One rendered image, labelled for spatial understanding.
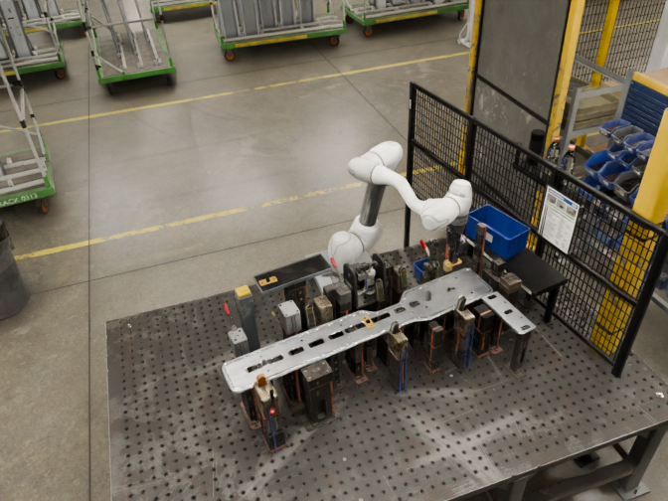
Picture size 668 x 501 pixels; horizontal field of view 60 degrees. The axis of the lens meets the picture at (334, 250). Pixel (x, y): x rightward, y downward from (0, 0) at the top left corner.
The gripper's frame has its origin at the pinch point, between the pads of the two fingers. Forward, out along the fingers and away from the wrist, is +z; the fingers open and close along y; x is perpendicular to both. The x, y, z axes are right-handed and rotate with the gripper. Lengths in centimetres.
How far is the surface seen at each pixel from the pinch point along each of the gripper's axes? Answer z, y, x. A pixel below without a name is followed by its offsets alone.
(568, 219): -12, 15, 54
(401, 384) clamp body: 48, 21, -41
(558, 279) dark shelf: 19, 22, 49
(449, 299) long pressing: 22.2, 5.2, -4.0
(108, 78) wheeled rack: 96, -615, -86
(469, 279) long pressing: 22.3, -2.1, 13.6
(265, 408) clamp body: 20, 23, -108
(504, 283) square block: 18.2, 12.4, 23.3
